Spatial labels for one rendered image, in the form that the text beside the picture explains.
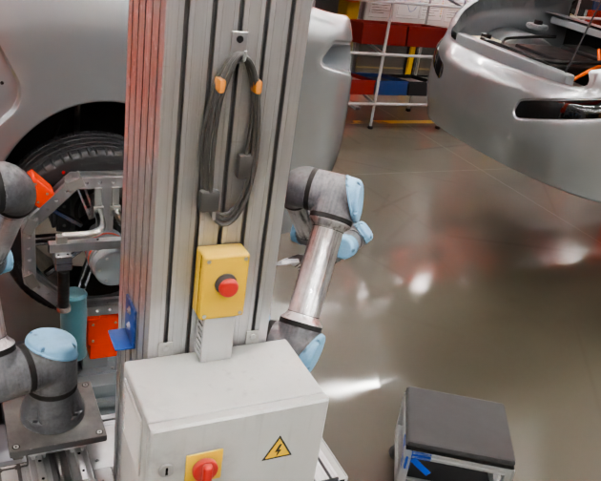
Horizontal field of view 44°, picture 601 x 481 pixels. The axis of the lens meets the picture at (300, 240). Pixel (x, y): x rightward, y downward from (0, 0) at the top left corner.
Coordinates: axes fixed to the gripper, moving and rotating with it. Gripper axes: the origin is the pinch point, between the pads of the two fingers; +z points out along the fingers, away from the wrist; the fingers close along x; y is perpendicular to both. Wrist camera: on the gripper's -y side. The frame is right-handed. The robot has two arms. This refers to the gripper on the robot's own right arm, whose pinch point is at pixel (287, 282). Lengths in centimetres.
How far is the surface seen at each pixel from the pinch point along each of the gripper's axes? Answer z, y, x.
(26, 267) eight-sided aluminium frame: 62, 31, -55
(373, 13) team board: -16, -559, -148
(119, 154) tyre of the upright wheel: 19, 9, -69
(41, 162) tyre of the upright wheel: 40, 21, -81
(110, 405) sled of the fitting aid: 93, -2, 1
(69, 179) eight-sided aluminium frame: 31, 26, -69
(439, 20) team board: -64, -616, -107
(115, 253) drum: 33, 26, -41
